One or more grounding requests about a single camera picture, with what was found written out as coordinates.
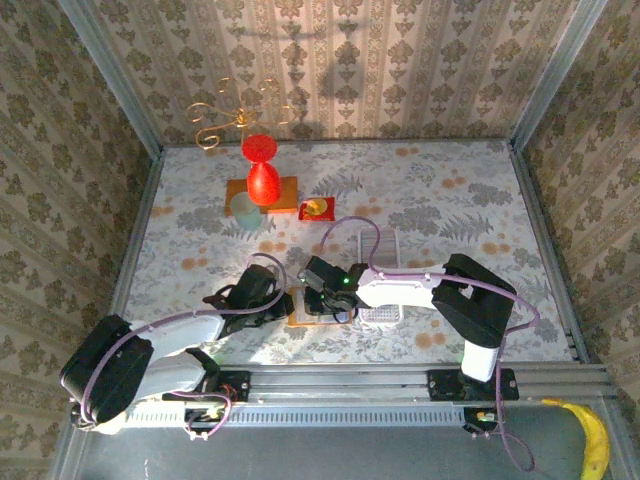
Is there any aluminium corner post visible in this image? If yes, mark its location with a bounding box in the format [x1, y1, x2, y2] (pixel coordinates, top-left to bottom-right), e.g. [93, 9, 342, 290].
[55, 0, 166, 159]
[509, 0, 609, 149]

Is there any red goblet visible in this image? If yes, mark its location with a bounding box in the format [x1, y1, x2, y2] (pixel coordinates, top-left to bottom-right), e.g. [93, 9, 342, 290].
[241, 133, 281, 206]

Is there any gold wire stand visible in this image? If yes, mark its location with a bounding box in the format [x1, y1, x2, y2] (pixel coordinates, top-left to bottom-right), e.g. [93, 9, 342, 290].
[184, 77, 301, 151]

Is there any orange wooden block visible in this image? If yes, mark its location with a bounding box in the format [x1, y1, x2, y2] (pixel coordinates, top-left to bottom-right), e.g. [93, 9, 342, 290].
[224, 176, 300, 217]

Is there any aluminium side rail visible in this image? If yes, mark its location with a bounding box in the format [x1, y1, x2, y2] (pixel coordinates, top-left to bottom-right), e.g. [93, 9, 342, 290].
[107, 147, 166, 321]
[508, 139, 594, 364]

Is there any aluminium frame rail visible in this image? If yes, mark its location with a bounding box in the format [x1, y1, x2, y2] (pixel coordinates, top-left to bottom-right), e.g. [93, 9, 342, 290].
[199, 363, 612, 409]

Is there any clear plastic card rack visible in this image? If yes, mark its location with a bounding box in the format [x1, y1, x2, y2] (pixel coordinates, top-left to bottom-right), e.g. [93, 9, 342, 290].
[357, 227, 405, 326]

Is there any red square packet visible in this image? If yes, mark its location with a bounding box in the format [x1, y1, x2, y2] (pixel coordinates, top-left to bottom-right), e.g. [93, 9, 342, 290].
[298, 196, 337, 223]

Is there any pale green cup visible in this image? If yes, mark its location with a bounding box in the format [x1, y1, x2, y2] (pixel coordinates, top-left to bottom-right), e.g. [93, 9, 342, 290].
[228, 193, 263, 231]

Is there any white slotted cable duct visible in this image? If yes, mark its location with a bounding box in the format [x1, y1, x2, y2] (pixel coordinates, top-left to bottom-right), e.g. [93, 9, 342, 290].
[124, 403, 466, 429]

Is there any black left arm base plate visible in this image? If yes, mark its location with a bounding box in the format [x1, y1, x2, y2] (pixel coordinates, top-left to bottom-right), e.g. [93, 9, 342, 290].
[164, 369, 251, 403]

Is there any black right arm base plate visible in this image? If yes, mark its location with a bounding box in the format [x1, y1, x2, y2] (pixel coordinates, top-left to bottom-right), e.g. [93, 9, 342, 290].
[427, 368, 520, 402]

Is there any orange leather card holder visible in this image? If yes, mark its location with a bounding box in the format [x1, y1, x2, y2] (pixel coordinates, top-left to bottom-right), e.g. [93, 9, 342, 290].
[286, 284, 359, 329]

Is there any yellow banana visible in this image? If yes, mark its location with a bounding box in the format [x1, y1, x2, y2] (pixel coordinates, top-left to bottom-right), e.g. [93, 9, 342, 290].
[541, 397, 612, 480]

